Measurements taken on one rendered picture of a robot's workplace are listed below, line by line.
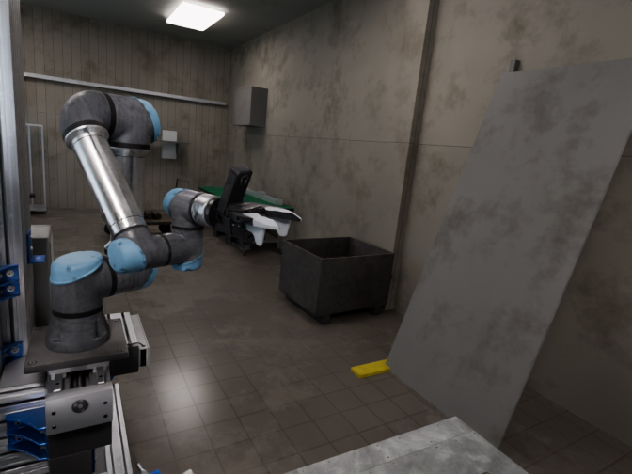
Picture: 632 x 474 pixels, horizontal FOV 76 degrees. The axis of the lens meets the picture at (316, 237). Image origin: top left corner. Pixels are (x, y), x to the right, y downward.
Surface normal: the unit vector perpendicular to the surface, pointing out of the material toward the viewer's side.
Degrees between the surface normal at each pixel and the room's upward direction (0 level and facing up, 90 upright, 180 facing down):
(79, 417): 90
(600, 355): 90
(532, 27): 90
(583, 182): 72
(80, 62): 90
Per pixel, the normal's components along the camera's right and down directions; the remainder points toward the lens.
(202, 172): 0.50, 0.23
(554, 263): -0.79, -0.28
